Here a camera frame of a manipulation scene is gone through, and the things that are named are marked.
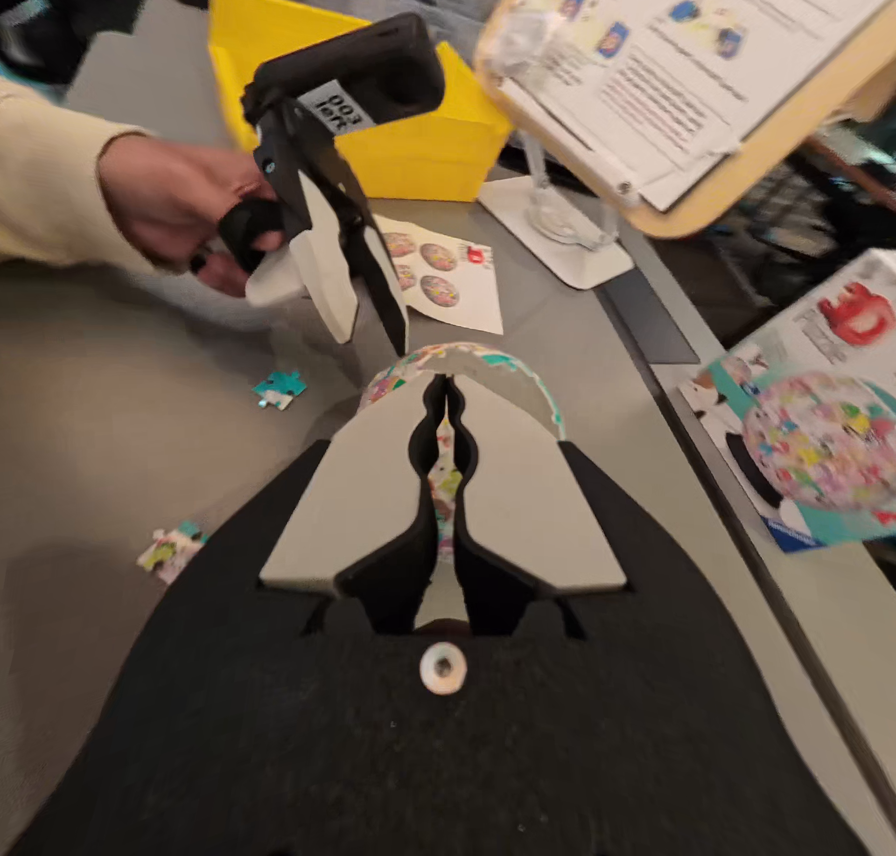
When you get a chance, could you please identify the black office chair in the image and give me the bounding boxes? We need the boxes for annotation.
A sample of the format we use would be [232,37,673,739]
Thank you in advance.
[0,0,155,87]

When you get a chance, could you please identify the teal puzzle piece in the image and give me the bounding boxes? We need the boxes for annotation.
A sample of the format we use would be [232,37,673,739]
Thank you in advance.
[252,369,308,411]

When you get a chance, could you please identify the white multicolour puzzle piece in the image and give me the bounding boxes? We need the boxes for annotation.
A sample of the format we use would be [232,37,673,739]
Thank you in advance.
[136,520,210,585]

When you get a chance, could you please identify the clear bag of small parts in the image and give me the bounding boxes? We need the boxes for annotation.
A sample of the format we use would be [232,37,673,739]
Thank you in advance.
[483,6,575,80]

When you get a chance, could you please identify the person's left forearm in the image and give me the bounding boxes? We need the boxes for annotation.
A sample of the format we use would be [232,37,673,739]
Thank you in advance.
[0,76,158,272]

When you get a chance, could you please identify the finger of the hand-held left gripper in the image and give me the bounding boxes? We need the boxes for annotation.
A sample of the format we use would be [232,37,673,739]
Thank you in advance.
[350,223,410,359]
[288,170,360,346]

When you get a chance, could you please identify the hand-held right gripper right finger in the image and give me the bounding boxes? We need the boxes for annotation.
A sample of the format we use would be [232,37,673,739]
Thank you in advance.
[448,375,629,636]

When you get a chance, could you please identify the person's left hand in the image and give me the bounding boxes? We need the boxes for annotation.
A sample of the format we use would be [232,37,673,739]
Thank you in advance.
[97,132,287,297]

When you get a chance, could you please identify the clear plastic packaging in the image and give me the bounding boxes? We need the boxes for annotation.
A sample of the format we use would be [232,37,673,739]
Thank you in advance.
[521,132,620,250]

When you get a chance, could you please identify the teal puzzle box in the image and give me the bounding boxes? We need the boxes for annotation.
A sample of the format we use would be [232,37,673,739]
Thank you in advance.
[678,249,896,555]

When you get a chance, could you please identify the yellow plastic bin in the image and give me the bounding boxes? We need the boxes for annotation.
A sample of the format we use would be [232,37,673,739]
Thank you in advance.
[207,0,514,202]

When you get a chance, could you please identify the colourful puzzle ball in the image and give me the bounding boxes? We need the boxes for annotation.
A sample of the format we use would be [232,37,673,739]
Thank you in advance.
[357,341,567,566]

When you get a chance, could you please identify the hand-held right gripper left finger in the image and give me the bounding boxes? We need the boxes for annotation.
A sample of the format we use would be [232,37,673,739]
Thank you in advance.
[259,375,449,636]

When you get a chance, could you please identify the paper instruction sheet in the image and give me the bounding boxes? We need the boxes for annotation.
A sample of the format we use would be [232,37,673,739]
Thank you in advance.
[371,214,505,335]

